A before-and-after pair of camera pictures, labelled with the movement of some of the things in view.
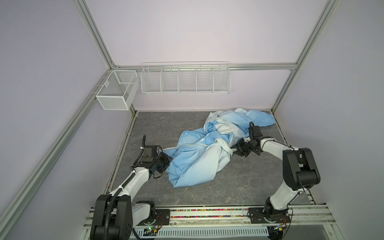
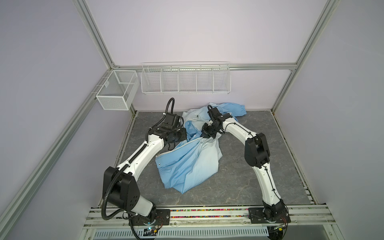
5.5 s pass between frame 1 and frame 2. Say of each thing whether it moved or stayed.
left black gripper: moved
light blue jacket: moved
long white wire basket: stayed
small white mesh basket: stayed
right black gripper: moved
